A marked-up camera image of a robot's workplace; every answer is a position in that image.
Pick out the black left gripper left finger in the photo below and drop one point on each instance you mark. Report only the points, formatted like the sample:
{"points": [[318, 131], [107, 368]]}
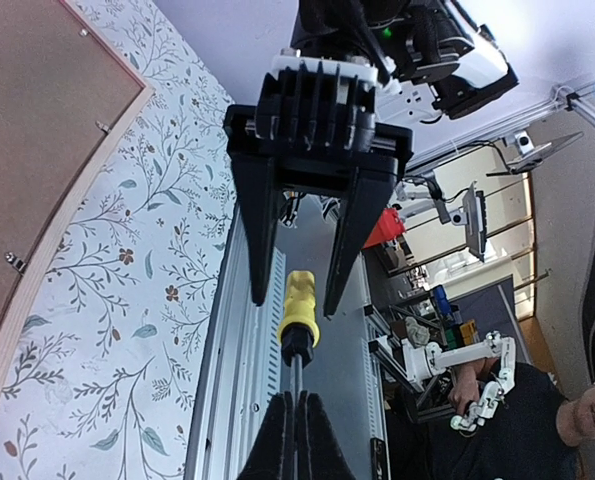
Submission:
{"points": [[272, 453]]}

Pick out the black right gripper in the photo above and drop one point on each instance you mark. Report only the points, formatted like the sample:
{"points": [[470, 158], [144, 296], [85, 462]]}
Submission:
{"points": [[314, 129]]}

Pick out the yellow handled screwdriver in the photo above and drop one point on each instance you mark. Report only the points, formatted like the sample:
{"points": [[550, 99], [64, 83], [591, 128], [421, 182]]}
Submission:
{"points": [[298, 333]]}

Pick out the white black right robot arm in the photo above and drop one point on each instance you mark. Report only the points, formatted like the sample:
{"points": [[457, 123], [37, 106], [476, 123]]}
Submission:
{"points": [[420, 42]]}

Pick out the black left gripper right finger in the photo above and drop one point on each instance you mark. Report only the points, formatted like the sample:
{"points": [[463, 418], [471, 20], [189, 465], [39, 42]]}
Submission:
{"points": [[318, 454]]}

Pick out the aluminium front rail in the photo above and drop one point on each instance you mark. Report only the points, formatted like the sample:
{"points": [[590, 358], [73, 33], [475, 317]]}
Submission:
{"points": [[242, 367]]}

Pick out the person in dark shirt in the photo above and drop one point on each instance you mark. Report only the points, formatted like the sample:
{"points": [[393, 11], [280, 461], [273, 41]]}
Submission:
{"points": [[535, 434]]}

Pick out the floral patterned table mat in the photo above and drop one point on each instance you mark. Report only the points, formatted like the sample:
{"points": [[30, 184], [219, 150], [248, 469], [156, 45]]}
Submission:
{"points": [[104, 378]]}

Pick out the pink picture frame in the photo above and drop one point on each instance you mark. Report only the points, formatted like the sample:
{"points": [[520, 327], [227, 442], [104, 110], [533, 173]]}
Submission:
{"points": [[67, 96]]}

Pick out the red box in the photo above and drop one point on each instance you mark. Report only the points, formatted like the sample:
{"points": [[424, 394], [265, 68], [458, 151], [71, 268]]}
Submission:
{"points": [[388, 228]]}

